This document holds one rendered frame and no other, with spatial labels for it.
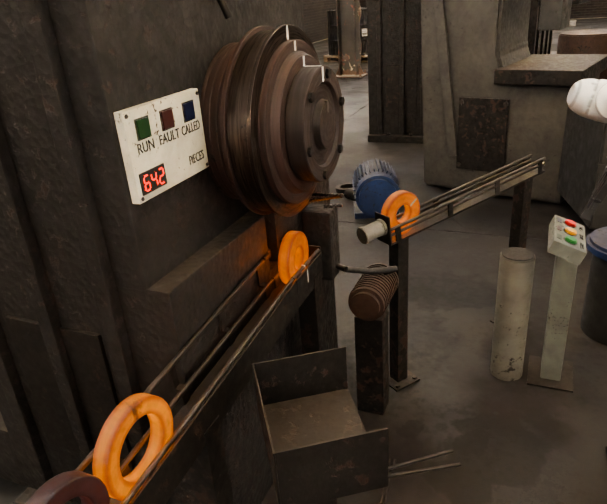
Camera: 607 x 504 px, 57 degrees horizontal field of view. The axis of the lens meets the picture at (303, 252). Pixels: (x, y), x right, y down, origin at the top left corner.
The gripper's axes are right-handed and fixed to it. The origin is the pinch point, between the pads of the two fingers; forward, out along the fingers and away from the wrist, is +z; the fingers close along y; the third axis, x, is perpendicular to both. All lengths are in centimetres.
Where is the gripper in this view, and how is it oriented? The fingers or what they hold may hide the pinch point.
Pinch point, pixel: (590, 209)
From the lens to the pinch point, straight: 203.1
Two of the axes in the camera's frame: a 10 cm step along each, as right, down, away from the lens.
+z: -2.5, 8.1, 5.2
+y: -3.8, 4.1, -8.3
